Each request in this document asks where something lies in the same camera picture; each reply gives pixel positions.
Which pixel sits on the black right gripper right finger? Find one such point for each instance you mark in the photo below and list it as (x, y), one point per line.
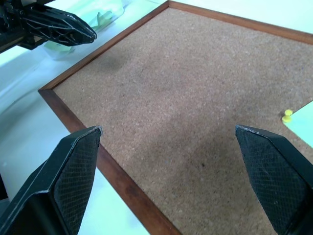
(274, 176)

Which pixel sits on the clear plastic container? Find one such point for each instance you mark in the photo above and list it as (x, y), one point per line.
(107, 12)

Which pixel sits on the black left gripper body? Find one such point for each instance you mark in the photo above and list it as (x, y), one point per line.
(13, 27)

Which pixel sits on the yellow push pin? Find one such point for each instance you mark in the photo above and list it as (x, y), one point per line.
(287, 117)

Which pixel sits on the cork board with wooden frame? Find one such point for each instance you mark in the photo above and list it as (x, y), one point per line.
(171, 98)

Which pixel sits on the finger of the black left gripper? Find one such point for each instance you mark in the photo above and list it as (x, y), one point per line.
(71, 20)
(61, 36)

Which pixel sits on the light green paper sheet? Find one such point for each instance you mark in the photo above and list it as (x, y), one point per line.
(302, 122)

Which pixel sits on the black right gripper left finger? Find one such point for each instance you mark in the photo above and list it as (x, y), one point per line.
(61, 186)

